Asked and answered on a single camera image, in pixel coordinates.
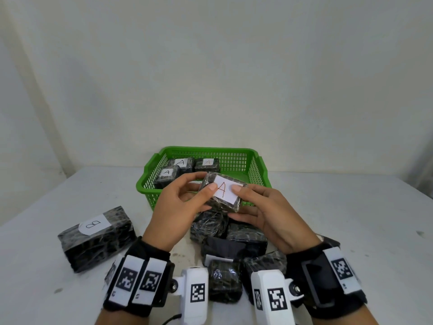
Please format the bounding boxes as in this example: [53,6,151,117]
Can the person's left hand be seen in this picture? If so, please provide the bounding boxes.
[142,171,219,253]

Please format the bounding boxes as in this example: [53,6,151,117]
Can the person's right hand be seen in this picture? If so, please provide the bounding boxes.
[227,183,321,257]

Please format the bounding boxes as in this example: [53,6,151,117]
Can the green plastic basket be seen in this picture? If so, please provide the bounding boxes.
[136,146,272,211]

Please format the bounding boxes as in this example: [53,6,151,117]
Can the small packet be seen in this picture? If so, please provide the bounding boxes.
[193,158,221,174]

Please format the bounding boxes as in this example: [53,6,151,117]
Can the large black packet labelled B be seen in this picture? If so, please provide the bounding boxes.
[57,205,136,274]

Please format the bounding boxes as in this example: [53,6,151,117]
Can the black packets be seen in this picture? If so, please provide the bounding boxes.
[189,210,288,305]

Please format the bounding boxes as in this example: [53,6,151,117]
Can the person's right forearm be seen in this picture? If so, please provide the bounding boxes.
[313,304,373,325]

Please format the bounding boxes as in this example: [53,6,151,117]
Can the black wristband with marker tags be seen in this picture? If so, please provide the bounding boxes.
[286,236,368,319]
[103,237,175,318]

